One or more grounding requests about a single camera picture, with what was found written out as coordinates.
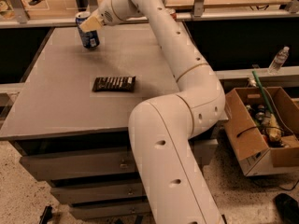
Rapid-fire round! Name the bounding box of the black object bottom left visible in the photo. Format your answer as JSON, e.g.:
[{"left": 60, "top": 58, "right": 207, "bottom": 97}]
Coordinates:
[{"left": 39, "top": 205, "right": 52, "bottom": 224}]

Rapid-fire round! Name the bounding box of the top grey drawer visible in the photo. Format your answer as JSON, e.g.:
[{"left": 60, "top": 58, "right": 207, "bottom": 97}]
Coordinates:
[{"left": 20, "top": 138, "right": 219, "bottom": 182}]

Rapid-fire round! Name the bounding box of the green stick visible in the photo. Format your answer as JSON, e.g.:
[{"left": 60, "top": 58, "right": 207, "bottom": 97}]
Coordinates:
[{"left": 252, "top": 70, "right": 274, "bottom": 114}]

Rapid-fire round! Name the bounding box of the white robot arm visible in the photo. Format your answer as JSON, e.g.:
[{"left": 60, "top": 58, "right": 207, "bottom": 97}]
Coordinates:
[{"left": 81, "top": 0, "right": 225, "bottom": 224}]

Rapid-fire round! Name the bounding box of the middle grey drawer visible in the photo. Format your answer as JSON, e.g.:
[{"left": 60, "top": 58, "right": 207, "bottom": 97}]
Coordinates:
[{"left": 50, "top": 178, "right": 144, "bottom": 204}]

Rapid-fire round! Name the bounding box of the brown cardboard box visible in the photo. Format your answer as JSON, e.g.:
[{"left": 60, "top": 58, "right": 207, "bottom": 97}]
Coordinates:
[{"left": 224, "top": 87, "right": 299, "bottom": 176}]

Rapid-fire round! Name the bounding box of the black object on floor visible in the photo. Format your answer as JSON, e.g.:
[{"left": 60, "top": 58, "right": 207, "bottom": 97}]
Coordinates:
[{"left": 274, "top": 193, "right": 299, "bottom": 224}]

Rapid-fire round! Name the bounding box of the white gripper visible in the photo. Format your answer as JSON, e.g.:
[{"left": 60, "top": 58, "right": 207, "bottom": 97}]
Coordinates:
[{"left": 79, "top": 0, "right": 115, "bottom": 33}]

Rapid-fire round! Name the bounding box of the grey drawer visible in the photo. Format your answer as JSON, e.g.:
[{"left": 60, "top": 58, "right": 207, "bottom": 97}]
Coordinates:
[
  {"left": 20, "top": 138, "right": 219, "bottom": 182},
  {"left": 50, "top": 178, "right": 144, "bottom": 204},
  {"left": 69, "top": 199, "right": 150, "bottom": 220}
]

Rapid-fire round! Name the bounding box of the grey drawer cabinet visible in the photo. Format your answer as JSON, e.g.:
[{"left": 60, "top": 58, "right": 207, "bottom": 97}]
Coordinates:
[{"left": 0, "top": 22, "right": 229, "bottom": 220}]

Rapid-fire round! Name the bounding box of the small black object on shelf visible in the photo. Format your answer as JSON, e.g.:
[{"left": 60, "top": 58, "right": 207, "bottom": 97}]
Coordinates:
[{"left": 29, "top": 0, "right": 43, "bottom": 6}]

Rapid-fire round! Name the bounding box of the clear plastic water bottle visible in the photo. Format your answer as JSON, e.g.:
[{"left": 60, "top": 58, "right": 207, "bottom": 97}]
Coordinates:
[{"left": 268, "top": 47, "right": 290, "bottom": 75}]

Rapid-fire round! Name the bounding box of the dark rxbar chocolate bar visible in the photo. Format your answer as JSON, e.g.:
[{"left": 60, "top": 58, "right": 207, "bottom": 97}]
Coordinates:
[{"left": 93, "top": 77, "right": 135, "bottom": 92}]

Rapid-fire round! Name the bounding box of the orange soda can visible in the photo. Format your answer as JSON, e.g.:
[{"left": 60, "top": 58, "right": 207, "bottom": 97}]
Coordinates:
[{"left": 166, "top": 8, "right": 177, "bottom": 20}]

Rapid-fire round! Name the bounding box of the blue pepsi can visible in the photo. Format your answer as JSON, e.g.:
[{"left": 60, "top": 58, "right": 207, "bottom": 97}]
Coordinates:
[{"left": 75, "top": 11, "right": 100, "bottom": 49}]

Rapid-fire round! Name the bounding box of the bottom grey drawer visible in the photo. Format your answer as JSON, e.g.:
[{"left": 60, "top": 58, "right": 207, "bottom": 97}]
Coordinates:
[{"left": 69, "top": 199, "right": 150, "bottom": 220}]

